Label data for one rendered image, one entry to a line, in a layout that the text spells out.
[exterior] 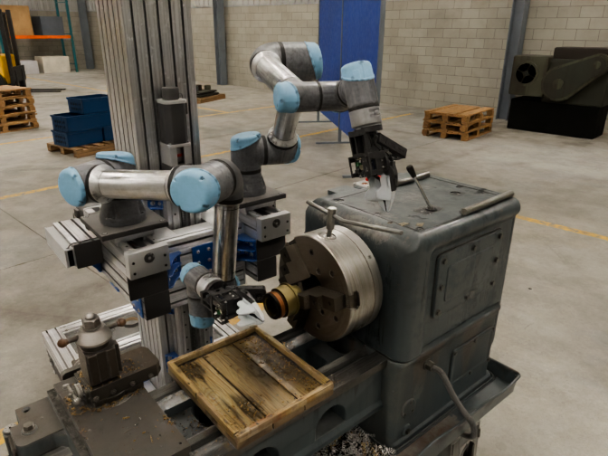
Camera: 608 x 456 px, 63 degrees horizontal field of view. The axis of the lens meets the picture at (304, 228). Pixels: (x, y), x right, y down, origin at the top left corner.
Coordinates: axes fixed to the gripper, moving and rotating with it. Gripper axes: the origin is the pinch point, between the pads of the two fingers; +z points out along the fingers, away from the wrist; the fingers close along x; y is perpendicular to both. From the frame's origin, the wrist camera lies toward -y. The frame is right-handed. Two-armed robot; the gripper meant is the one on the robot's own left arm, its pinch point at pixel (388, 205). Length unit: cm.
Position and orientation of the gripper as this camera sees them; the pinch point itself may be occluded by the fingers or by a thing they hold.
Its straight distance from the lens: 126.8
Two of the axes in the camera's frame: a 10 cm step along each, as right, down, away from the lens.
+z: 2.0, 9.7, 1.2
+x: 6.1, -0.3, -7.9
